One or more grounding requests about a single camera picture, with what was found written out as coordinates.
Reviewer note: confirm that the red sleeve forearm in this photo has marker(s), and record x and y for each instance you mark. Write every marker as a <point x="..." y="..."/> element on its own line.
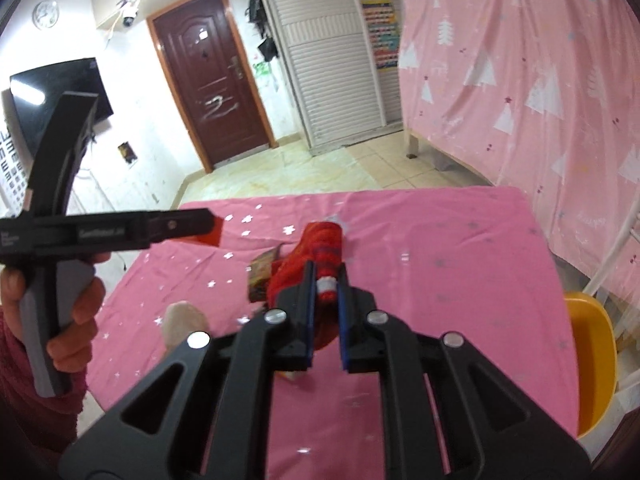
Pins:
<point x="49" y="424"/>

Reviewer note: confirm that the yellow trash bin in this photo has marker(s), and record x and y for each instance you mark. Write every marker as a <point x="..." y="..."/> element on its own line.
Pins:
<point x="596" y="358"/>

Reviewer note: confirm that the colourful wall chart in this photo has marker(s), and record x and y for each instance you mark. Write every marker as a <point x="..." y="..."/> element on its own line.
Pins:
<point x="384" y="32"/>

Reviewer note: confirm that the eye chart poster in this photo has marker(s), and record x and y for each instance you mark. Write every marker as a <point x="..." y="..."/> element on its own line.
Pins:
<point x="15" y="166"/>

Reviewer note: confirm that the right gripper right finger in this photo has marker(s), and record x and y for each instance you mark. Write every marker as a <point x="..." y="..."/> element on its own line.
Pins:
<point x="447" y="411"/>

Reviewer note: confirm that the red striped sock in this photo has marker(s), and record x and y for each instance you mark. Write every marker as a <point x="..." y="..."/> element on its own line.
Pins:
<point x="315" y="262"/>

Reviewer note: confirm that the small orange box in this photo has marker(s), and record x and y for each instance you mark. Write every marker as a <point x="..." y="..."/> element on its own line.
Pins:
<point x="212" y="238"/>

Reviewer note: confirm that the white security camera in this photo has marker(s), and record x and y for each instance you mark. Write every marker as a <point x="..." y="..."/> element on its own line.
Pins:
<point x="128" y="11"/>

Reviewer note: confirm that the wall clock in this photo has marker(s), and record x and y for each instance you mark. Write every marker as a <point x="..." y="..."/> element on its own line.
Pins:
<point x="45" y="14"/>

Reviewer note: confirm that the white metal chair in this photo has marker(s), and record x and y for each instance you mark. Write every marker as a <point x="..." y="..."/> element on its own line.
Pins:
<point x="625" y="247"/>

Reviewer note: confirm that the pink tree-print curtain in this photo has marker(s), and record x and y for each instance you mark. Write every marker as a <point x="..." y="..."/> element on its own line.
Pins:
<point x="542" y="95"/>

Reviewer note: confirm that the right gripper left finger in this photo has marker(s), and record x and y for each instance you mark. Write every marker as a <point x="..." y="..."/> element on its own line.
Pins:
<point x="204" y="412"/>

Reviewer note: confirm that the pink starry tablecloth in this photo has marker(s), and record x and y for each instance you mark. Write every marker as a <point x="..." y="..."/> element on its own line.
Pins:
<point x="471" y="260"/>

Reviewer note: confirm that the white louvered wardrobe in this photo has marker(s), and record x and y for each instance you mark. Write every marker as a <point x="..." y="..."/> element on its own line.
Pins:
<point x="330" y="63"/>

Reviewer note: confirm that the dark red door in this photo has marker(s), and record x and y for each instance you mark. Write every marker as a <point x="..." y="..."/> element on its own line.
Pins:
<point x="206" y="67"/>

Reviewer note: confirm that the black wall television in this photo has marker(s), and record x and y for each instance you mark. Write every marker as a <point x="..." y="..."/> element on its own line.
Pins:
<point x="36" y="92"/>

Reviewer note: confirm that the person's left hand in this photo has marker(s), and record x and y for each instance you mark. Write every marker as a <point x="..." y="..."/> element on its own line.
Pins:
<point x="71" y="350"/>

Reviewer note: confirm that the black hanging bags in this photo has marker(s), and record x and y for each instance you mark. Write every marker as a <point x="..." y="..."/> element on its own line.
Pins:
<point x="257" y="16"/>

